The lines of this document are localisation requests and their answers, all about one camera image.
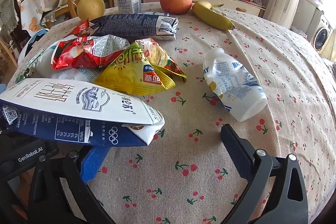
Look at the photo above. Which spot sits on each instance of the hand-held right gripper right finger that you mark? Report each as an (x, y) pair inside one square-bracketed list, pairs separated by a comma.
[(236, 150)]

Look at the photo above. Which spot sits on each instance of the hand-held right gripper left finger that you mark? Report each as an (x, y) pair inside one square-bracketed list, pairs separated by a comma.
[(92, 163)]

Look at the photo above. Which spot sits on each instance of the crushed clear plastic bottle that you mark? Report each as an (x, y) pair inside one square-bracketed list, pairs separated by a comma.
[(236, 92)]

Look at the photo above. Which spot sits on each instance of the white blue milk carton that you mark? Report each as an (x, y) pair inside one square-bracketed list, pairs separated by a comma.
[(65, 100)]

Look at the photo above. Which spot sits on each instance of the white plastic packaging bag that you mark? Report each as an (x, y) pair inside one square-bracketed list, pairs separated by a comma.
[(50, 64)]

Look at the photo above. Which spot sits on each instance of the yellow chip bag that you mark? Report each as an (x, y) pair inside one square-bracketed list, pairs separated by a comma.
[(128, 74)]

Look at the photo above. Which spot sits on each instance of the red snack bag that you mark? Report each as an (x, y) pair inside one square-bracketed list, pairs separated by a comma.
[(84, 53)]

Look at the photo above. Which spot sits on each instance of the small red snack wrapper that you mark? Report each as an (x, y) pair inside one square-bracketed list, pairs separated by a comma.
[(82, 28)]

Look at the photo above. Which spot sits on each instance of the white tissue packet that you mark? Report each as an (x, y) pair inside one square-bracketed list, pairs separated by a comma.
[(126, 24)]

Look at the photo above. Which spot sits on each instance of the cherry print tablecloth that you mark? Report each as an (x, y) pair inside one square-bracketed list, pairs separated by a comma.
[(199, 176)]

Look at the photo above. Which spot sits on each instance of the yellow banana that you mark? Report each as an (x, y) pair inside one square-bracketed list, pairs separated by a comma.
[(210, 15)]

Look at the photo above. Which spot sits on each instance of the grey green lace chair cover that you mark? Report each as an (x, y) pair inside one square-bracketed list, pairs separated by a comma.
[(9, 14)]

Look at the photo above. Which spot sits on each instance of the orange print tablecloth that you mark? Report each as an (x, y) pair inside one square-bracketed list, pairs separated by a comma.
[(31, 11)]

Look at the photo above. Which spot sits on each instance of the white washing machine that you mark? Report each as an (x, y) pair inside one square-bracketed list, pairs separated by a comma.
[(321, 35)]

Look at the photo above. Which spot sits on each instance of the yellow pear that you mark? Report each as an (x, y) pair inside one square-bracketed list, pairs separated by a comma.
[(90, 7)]

